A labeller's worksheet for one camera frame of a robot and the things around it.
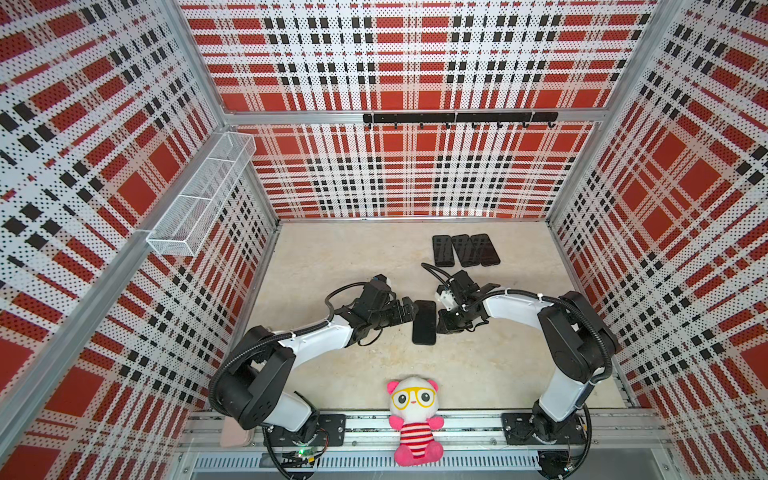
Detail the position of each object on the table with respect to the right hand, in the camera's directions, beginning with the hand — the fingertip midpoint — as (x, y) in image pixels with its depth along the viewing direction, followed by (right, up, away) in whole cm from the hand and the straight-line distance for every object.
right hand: (441, 331), depth 90 cm
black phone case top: (-5, +2, +3) cm, 6 cm away
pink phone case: (-53, -20, -18) cm, 60 cm away
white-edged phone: (+21, +25, +25) cm, 41 cm away
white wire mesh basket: (-81, +31, +2) cm, 87 cm away
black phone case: (+4, +24, +22) cm, 33 cm away
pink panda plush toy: (-9, -12, -18) cm, 24 cm away
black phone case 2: (+12, +25, +22) cm, 36 cm away
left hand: (-10, +5, -3) cm, 12 cm away
